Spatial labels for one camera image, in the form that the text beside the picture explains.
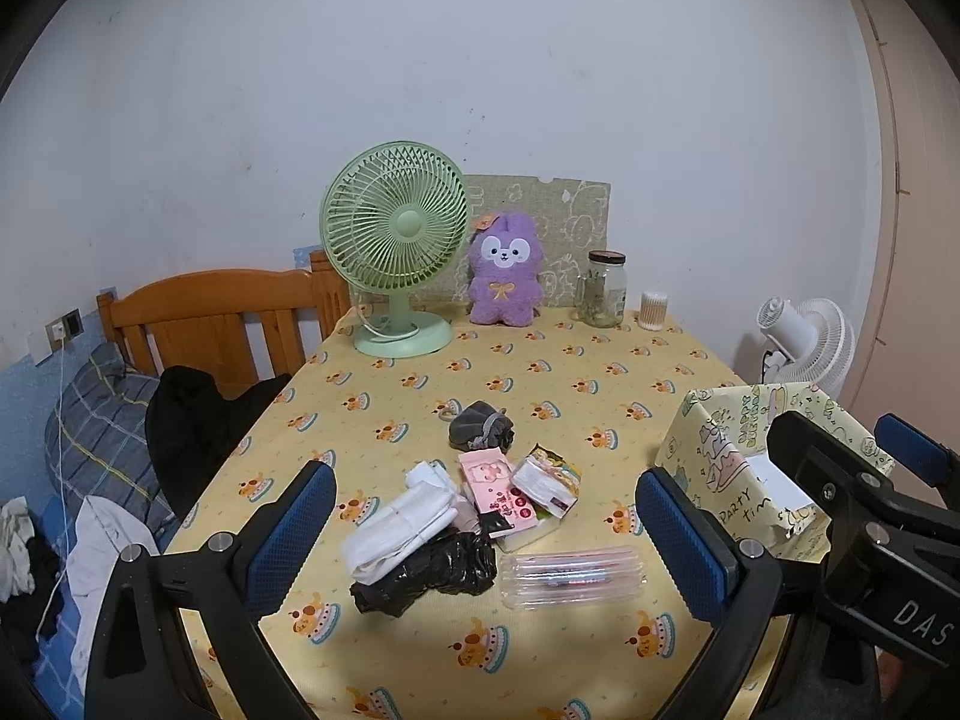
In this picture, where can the yellow cartoon storage box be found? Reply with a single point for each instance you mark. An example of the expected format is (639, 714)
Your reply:
(715, 450)

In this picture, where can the cartoon tissue pack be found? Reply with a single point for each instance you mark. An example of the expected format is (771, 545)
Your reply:
(549, 480)

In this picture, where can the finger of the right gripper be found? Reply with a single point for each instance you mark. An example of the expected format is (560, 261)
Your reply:
(806, 457)
(934, 463)

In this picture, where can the wall power outlet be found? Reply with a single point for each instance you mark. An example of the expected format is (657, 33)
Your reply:
(65, 329)

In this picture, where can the black chair back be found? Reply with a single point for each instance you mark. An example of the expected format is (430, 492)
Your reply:
(191, 429)

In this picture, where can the glass jar with lid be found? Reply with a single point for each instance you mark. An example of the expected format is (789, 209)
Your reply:
(602, 288)

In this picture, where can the beige patterned board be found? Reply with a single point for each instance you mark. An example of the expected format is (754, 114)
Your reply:
(571, 219)

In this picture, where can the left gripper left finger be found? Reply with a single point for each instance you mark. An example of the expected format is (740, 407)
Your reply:
(141, 663)

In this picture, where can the pink tissue pack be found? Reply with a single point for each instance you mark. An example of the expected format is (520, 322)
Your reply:
(506, 514)

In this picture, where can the black plastic bag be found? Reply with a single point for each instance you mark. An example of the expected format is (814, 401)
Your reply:
(453, 563)

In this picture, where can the blue plaid pillow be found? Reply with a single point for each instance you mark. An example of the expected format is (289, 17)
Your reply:
(95, 441)

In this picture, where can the white standing fan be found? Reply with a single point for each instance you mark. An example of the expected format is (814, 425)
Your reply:
(811, 342)

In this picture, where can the wooden bed headboard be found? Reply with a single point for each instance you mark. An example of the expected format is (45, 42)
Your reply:
(200, 319)

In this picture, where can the clear plastic zip bag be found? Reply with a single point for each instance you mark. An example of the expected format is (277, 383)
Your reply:
(534, 581)

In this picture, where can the grey drawstring pouch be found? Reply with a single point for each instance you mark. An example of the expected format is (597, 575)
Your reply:
(480, 426)

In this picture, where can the green desk fan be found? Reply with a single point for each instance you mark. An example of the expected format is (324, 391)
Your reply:
(391, 221)

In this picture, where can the cotton swab container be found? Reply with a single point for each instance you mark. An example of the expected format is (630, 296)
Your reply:
(653, 310)

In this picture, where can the purple plush toy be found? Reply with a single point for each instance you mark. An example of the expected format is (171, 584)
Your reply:
(504, 262)

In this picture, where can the beige door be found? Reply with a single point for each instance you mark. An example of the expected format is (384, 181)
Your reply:
(906, 359)

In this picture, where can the white clothes on bed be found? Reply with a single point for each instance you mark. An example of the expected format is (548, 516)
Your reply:
(32, 577)

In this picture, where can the white cloth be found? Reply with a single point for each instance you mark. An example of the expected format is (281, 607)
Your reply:
(426, 508)

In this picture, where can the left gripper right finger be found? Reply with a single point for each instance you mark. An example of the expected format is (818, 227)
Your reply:
(731, 585)

